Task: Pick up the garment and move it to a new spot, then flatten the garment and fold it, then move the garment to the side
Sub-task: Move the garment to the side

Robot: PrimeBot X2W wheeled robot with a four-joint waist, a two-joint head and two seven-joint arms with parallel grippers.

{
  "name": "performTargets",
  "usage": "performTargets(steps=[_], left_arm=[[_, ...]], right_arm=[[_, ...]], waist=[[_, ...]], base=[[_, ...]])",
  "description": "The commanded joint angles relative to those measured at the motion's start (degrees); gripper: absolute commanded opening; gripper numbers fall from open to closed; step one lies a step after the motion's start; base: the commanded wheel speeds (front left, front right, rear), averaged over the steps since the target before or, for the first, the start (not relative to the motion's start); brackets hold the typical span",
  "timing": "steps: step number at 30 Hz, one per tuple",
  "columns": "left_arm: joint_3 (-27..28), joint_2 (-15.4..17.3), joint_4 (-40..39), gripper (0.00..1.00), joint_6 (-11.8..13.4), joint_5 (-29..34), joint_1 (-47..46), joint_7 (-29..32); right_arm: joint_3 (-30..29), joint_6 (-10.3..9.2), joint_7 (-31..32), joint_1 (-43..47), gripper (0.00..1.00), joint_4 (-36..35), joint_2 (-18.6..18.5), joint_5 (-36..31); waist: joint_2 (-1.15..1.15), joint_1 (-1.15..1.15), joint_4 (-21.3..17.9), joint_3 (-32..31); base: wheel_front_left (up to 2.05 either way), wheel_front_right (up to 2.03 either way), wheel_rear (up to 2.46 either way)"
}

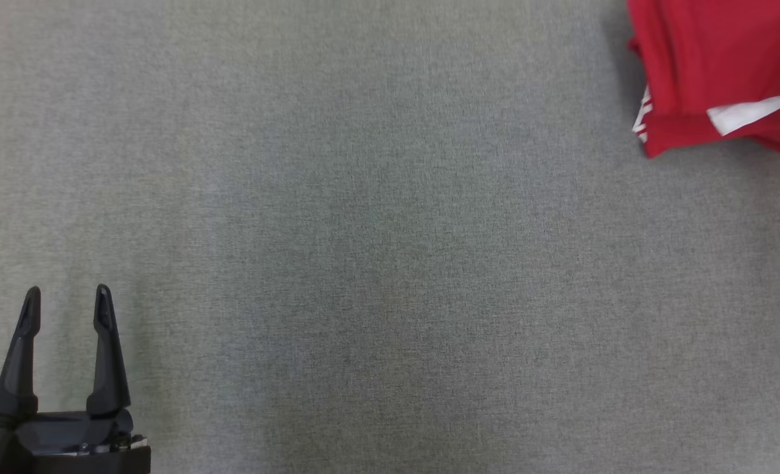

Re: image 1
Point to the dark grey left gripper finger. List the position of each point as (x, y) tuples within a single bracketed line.
[(108, 368), (18, 368)]

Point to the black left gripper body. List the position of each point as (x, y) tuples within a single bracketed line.
[(67, 447)]

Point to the red jersey with black number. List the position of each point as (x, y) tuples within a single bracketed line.
[(725, 52)]

